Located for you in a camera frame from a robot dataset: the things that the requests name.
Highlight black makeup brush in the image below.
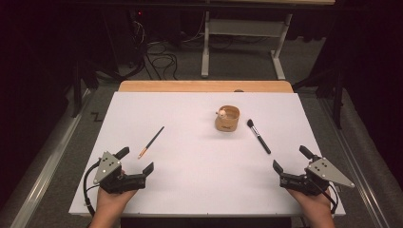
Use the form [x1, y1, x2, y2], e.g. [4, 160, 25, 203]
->
[246, 119, 272, 155]

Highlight person's left hand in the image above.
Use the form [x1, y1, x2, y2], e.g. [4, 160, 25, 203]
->
[91, 186, 138, 222]

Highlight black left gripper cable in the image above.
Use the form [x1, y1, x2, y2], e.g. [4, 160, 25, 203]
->
[83, 161, 103, 218]

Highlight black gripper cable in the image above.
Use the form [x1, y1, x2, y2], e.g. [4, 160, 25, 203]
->
[317, 180, 339, 215]
[83, 161, 103, 218]

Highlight white metal desk frame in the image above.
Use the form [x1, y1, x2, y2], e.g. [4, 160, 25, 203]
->
[201, 10, 294, 81]

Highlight person's right hand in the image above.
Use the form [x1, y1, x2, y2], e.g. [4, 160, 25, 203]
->
[286, 188, 335, 221]

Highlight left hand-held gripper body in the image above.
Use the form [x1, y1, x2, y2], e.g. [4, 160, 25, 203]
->
[93, 151, 147, 195]

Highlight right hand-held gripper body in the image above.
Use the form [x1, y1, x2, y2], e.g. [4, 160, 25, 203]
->
[278, 156, 355, 197]

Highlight yellow bear pen holder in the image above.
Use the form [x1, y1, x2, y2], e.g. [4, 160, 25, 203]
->
[215, 104, 241, 133]

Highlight dark equipment with red light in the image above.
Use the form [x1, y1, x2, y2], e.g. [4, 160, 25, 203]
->
[126, 9, 150, 66]

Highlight thin black orange-tipped brush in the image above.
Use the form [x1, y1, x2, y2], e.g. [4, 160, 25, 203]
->
[137, 125, 165, 160]

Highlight aluminium floor rail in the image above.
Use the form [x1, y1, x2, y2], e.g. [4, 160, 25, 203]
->
[9, 88, 93, 228]
[317, 94, 393, 228]

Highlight black floor cables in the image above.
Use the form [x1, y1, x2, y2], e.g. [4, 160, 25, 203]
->
[144, 41, 180, 81]

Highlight black metal stand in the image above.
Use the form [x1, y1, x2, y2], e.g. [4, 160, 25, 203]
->
[70, 60, 100, 119]
[293, 63, 346, 129]

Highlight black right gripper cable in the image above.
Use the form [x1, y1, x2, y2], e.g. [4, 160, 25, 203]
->
[317, 180, 339, 215]

